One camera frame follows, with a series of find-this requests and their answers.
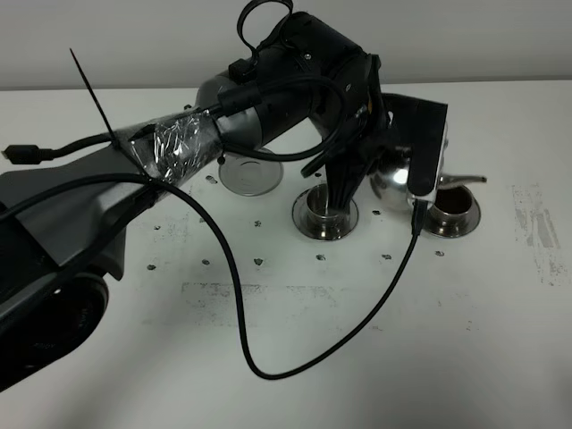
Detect steel saucer right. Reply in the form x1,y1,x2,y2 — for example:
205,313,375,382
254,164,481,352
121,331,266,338
423,198,482,239

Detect stainless steel teapot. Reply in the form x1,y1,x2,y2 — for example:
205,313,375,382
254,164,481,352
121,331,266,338
368,153,487,212

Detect steel teapot saucer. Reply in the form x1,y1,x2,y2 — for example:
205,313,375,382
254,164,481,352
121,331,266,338
218,154,283,197

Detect black camera cable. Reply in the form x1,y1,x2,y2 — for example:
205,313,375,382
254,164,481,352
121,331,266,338
0,0,430,381

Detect steel saucer left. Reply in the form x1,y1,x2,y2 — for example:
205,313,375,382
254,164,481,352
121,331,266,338
291,189,359,241

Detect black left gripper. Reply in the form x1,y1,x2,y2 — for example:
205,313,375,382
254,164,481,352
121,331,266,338
307,53,385,213

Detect steel teacup right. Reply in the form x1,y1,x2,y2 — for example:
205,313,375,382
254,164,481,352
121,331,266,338
429,186,474,220

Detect steel teacup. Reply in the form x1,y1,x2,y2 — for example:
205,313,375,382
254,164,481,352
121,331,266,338
303,183,356,223
429,186,474,220

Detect steel teacup left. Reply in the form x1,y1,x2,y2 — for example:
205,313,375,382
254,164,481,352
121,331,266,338
303,183,356,223

